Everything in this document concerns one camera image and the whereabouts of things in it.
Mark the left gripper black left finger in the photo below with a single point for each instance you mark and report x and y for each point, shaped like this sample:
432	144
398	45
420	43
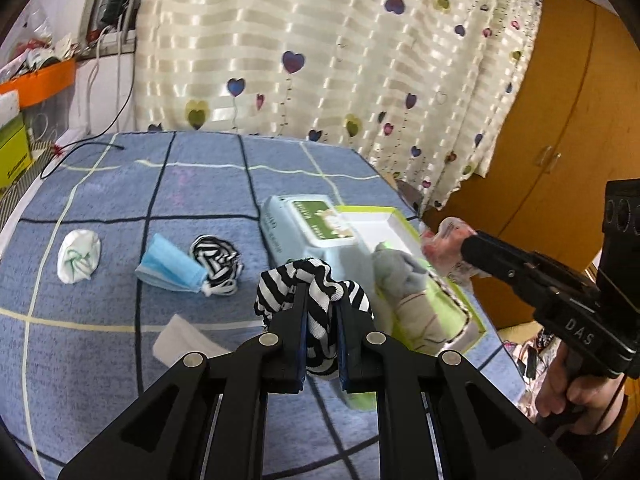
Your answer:
239	385

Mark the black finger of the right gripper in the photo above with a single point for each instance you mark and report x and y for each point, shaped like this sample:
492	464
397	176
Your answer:
535	278

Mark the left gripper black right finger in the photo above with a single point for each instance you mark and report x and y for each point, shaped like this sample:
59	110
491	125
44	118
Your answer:
370	361

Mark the black white striped cloth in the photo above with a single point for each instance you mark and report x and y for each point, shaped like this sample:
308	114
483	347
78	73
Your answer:
276	292

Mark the white towel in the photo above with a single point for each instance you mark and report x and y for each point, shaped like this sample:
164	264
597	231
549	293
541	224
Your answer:
179	338

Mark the small striped cloth bundle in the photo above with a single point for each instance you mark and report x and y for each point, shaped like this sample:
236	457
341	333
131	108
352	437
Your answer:
222	262

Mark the grey sock bundle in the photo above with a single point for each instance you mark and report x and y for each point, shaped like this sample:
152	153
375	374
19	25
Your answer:
397	278

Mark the blue face mask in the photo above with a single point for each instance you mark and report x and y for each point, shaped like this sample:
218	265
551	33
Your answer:
165	266

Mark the white green sock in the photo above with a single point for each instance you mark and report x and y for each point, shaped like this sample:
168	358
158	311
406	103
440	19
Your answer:
78	257

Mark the green floral cloth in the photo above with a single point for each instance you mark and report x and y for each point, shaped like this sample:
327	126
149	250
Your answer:
452	309

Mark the beige towel red stripes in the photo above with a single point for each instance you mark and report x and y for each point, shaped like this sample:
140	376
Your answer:
419	324

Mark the person right hand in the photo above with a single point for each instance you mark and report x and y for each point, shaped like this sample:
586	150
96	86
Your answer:
602	398

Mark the green plastic jar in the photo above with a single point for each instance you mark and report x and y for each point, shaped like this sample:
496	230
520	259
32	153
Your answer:
363	402

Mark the wet wipes pack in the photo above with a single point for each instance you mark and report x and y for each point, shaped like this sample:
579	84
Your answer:
306	226

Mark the wooden wardrobe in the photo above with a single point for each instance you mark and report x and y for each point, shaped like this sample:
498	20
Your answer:
573	127

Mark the green white box lid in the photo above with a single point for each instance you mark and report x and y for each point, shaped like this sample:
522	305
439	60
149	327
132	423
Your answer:
430	279

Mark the blue plaid bedsheet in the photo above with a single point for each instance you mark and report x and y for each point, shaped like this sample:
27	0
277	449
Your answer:
146	249

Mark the heart pattern curtain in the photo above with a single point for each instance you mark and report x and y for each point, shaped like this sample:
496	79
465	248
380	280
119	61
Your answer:
419	88

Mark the lime green cardboard box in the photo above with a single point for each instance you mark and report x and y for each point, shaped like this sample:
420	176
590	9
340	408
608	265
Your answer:
15	154

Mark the orange plastic tray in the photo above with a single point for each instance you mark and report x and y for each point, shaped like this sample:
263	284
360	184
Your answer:
38	86

